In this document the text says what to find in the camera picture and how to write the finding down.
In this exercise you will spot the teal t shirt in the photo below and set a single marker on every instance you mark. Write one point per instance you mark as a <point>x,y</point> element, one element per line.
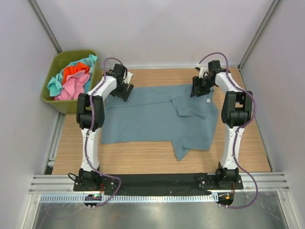
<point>54,85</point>

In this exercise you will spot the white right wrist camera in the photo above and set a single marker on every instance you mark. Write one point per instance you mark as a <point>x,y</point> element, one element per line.
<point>203,71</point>

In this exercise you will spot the white slotted cable duct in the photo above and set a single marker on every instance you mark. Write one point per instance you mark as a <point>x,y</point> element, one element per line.
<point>95,198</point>

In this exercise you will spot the blue-grey t shirt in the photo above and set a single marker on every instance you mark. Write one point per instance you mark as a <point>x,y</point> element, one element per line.
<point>162,113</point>

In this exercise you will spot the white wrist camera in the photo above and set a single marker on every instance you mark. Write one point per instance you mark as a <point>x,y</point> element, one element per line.
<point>127,78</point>
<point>203,71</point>

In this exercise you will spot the green plastic bin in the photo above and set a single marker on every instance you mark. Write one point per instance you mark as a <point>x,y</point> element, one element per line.
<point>60,62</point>

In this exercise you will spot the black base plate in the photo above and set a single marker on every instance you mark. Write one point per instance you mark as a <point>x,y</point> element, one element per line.
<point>189,184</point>

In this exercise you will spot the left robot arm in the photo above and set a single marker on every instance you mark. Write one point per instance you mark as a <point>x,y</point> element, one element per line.
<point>90,116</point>

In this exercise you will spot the pink t shirt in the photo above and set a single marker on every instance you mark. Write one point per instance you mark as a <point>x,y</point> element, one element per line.
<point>74,86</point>

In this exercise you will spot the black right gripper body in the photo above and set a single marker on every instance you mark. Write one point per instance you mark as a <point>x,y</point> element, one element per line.
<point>204,85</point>

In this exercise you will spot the orange t shirt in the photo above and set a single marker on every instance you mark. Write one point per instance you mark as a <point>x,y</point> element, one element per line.
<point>70,70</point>

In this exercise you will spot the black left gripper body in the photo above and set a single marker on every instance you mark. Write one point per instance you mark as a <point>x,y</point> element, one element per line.
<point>119,90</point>

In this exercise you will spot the aluminium frame rail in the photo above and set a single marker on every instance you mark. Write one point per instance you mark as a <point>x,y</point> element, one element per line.
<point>266,181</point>

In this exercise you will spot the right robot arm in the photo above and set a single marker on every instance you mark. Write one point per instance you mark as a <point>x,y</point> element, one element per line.
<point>236,113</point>

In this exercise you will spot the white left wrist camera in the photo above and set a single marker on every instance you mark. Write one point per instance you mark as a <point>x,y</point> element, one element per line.
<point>127,78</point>

